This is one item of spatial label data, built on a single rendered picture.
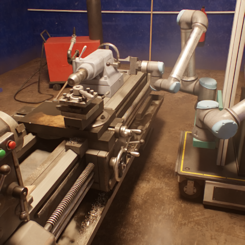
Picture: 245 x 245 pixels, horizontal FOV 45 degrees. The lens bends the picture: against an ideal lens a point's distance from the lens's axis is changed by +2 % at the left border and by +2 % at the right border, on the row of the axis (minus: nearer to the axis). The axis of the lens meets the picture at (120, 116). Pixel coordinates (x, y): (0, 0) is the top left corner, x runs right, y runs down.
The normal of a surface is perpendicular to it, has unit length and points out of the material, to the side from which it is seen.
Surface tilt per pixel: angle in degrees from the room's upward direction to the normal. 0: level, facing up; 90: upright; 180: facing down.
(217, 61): 90
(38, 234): 32
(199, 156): 0
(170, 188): 0
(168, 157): 0
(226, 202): 90
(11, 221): 90
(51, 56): 90
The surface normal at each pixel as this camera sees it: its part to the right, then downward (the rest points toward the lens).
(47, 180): 0.52, -0.65
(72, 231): -0.04, -0.89
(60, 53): 0.01, 0.46
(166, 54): -0.33, 0.44
